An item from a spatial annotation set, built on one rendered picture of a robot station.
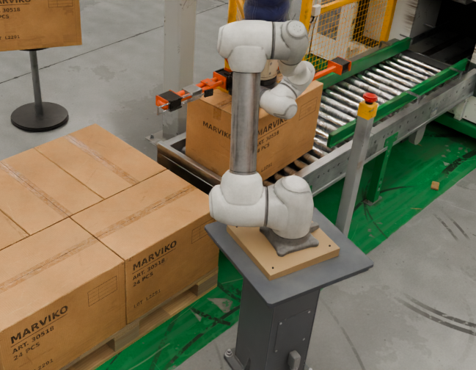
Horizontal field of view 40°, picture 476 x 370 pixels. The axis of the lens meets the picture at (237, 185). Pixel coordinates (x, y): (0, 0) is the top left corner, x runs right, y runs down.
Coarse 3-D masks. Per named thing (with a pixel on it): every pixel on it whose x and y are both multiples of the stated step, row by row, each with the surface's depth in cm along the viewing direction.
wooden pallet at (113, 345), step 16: (208, 272) 335; (192, 288) 338; (208, 288) 342; (160, 304) 315; (176, 304) 332; (144, 320) 322; (160, 320) 323; (112, 336) 297; (128, 336) 307; (96, 352) 304; (112, 352) 304; (64, 368) 281; (80, 368) 296; (96, 368) 299
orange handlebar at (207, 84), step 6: (318, 72) 318; (324, 72) 319; (330, 72) 323; (216, 78) 305; (318, 78) 317; (198, 84) 298; (204, 84) 300; (210, 84) 298; (216, 84) 300; (204, 90) 295; (162, 102) 282
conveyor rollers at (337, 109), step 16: (384, 64) 469; (400, 64) 470; (416, 64) 472; (352, 80) 439; (368, 80) 441; (384, 80) 443; (400, 80) 445; (416, 80) 447; (448, 80) 451; (336, 96) 419; (352, 96) 421; (384, 96) 425; (320, 112) 398; (336, 112) 401; (352, 112) 403; (320, 128) 390; (336, 128) 383; (320, 144) 370; (304, 160) 357; (272, 176) 340
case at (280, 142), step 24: (216, 96) 319; (312, 96) 337; (192, 120) 326; (216, 120) 315; (264, 120) 309; (288, 120) 328; (312, 120) 349; (192, 144) 334; (216, 144) 322; (264, 144) 318; (288, 144) 338; (312, 144) 361; (216, 168) 329; (264, 168) 329
